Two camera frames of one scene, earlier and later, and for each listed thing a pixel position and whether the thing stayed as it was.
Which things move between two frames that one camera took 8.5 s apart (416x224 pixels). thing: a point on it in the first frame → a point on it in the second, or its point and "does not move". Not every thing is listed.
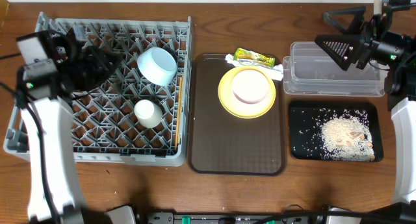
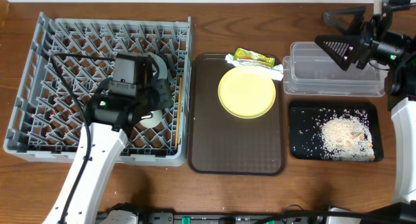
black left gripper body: x=82 y=64 → x=161 y=92
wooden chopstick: x=179 y=115 does not move
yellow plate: x=247 y=92 does not move
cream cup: x=149 y=114 does not move
